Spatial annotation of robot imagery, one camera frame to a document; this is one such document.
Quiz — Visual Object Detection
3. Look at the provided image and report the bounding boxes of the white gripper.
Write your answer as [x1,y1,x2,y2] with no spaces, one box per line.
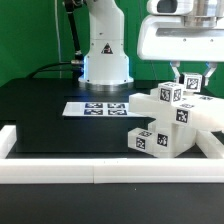
[137,16,224,86]

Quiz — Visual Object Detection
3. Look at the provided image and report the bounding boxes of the white chair back frame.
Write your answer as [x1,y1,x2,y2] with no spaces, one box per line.
[129,93,224,133]

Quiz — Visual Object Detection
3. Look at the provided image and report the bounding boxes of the white chair seat plate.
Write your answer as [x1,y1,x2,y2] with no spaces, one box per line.
[146,120,196,158]

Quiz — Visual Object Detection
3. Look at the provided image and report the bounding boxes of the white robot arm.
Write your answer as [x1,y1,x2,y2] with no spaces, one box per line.
[80,0,224,87]

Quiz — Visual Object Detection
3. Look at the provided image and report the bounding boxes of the white marker sheet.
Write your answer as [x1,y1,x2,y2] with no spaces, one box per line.
[62,102,139,117]

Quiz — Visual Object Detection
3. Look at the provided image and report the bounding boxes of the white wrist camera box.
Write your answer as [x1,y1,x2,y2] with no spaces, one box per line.
[147,0,194,15]

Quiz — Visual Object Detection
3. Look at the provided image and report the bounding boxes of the white U-shaped fence frame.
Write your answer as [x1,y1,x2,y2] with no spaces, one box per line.
[0,125,224,184]

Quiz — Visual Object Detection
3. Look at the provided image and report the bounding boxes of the black camera stand pole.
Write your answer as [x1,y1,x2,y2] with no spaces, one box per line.
[63,0,83,60]

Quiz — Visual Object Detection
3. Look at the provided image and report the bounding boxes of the black cable on table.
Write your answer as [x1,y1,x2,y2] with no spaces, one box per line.
[26,61,84,80]

